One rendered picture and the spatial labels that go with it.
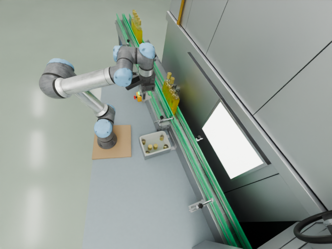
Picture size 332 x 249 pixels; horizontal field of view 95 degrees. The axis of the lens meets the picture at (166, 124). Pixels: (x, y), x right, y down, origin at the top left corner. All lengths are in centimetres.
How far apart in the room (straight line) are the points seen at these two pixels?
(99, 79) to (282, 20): 75
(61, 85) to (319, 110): 102
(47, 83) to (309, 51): 104
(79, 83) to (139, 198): 82
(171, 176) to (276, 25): 105
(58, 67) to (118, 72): 38
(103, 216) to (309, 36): 133
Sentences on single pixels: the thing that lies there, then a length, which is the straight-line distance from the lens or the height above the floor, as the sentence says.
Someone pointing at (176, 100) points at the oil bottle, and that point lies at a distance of 122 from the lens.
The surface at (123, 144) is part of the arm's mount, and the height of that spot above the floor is 77.
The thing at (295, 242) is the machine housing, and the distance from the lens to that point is 79.
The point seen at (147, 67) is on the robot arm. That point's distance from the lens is 82.
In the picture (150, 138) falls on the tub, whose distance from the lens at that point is 131.
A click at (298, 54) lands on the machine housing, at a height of 170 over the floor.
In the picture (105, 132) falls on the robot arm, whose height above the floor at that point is 99.
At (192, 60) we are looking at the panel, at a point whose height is 132.
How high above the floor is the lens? 194
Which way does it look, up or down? 56 degrees down
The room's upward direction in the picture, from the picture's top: 16 degrees clockwise
